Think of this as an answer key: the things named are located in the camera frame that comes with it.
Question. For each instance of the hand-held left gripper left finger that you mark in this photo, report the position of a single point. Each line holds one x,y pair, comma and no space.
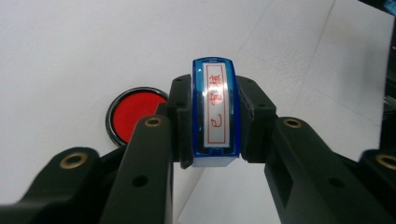
146,174

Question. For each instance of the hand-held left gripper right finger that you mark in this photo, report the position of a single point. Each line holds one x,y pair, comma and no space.
311,174

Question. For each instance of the round red ink pad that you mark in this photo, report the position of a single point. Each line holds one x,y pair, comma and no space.
134,115

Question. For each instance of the blue stamp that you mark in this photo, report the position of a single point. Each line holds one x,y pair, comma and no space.
215,109

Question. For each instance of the white table cover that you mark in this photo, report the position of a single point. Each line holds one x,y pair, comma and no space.
77,46

